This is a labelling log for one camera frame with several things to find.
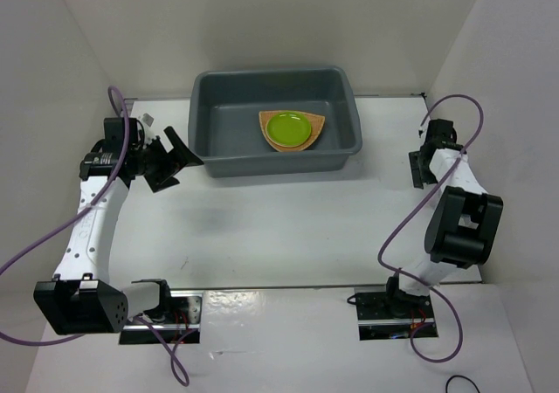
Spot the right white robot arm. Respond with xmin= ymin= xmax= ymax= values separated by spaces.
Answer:
xmin=383 ymin=120 xmax=503 ymax=318

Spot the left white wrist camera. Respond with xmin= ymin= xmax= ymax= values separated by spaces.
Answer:
xmin=136 ymin=113 xmax=155 ymax=145

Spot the green plastic plate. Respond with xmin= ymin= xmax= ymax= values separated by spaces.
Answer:
xmin=265 ymin=111 xmax=312 ymax=148

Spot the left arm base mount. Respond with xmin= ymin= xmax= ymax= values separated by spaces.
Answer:
xmin=119 ymin=290 xmax=204 ymax=346

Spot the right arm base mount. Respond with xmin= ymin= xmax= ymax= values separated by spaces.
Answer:
xmin=346 ymin=286 xmax=438 ymax=341

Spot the woven bamboo fan-shaped basket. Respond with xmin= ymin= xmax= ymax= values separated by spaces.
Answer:
xmin=259 ymin=110 xmax=326 ymax=152

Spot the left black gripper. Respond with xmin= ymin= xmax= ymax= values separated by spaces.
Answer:
xmin=130 ymin=127 xmax=203 ymax=192

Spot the grey plastic bin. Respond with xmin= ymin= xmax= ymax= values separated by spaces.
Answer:
xmin=187 ymin=66 xmax=362 ymax=178

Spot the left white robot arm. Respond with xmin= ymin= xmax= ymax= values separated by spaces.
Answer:
xmin=33 ymin=118 xmax=202 ymax=335

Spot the black cable loop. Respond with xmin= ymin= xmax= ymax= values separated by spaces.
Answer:
xmin=445 ymin=374 xmax=481 ymax=393

